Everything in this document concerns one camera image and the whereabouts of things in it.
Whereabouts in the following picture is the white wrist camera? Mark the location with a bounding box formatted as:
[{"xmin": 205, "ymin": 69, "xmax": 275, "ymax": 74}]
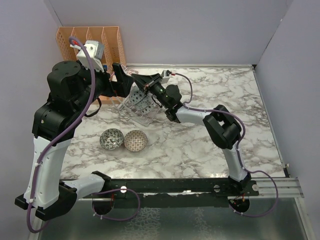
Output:
[
  {"xmin": 70, "ymin": 40, "xmax": 105, "ymax": 72},
  {"xmin": 161, "ymin": 70, "xmax": 172, "ymax": 84}
]

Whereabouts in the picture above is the white diamond patterned bowl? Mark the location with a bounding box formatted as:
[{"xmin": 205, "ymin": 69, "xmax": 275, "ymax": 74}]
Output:
[{"xmin": 140, "ymin": 102, "xmax": 158, "ymax": 116}]

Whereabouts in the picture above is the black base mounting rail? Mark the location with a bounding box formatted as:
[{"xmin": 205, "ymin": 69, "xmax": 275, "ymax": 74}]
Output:
[{"xmin": 79, "ymin": 174, "xmax": 261, "ymax": 208}]

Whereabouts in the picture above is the white wire dish rack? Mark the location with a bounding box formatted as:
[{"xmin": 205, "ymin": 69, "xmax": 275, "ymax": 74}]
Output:
[{"xmin": 110, "ymin": 83, "xmax": 161, "ymax": 127}]

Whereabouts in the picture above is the black leaf patterned bowl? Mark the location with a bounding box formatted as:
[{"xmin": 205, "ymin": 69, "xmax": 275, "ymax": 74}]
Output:
[{"xmin": 99, "ymin": 128, "xmax": 124, "ymax": 151}]

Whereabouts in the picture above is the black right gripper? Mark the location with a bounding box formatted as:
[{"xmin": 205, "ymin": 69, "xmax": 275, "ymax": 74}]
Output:
[{"xmin": 133, "ymin": 74, "xmax": 169, "ymax": 109}]

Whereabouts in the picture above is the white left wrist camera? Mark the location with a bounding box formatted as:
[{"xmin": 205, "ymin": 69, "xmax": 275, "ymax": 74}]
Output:
[{"xmin": 70, "ymin": 40, "xmax": 105, "ymax": 72}]

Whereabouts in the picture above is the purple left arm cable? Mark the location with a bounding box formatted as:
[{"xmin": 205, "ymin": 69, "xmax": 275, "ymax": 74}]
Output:
[{"xmin": 26, "ymin": 36, "xmax": 141, "ymax": 234}]

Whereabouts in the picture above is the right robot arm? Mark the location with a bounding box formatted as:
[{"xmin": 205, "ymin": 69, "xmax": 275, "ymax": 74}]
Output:
[{"xmin": 131, "ymin": 70, "xmax": 251, "ymax": 196}]

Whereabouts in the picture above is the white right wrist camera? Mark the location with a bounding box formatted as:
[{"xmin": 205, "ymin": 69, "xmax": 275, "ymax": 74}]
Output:
[{"xmin": 161, "ymin": 70, "xmax": 172, "ymax": 84}]

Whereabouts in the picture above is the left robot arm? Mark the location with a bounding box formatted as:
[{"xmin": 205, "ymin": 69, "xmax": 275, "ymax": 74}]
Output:
[{"xmin": 14, "ymin": 61, "xmax": 134, "ymax": 221}]

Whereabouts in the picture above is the white petal patterned bowl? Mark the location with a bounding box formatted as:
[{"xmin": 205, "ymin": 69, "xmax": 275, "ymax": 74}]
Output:
[{"xmin": 135, "ymin": 99, "xmax": 155, "ymax": 114}]

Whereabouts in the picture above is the blue floral patterned bowl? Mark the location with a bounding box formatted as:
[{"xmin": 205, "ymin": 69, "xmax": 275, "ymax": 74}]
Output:
[{"xmin": 134, "ymin": 96, "xmax": 152, "ymax": 111}]

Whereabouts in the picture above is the brown checker patterned bowl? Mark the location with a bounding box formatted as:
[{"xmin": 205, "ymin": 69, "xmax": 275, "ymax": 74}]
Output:
[{"xmin": 124, "ymin": 130, "xmax": 148, "ymax": 152}]

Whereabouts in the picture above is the aluminium side rail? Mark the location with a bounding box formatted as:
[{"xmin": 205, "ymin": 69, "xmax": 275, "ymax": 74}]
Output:
[{"xmin": 251, "ymin": 177, "xmax": 304, "ymax": 199}]

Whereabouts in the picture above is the blue triangle patterned bowl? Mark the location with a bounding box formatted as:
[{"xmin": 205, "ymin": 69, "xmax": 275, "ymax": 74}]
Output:
[{"xmin": 129, "ymin": 89, "xmax": 146, "ymax": 105}]

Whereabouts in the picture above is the orange plastic file organizer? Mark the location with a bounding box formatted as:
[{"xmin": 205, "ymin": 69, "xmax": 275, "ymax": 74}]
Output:
[{"xmin": 55, "ymin": 25, "xmax": 127, "ymax": 105}]

